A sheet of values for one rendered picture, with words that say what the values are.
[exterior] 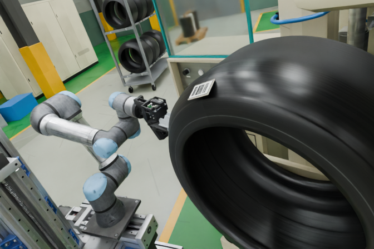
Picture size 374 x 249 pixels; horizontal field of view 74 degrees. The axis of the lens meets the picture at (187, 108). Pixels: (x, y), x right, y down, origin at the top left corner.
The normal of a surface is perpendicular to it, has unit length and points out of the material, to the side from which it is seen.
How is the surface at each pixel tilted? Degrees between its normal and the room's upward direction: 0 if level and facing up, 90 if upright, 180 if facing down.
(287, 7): 90
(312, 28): 90
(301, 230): 9
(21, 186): 90
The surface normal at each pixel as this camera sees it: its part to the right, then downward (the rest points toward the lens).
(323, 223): -0.48, -0.85
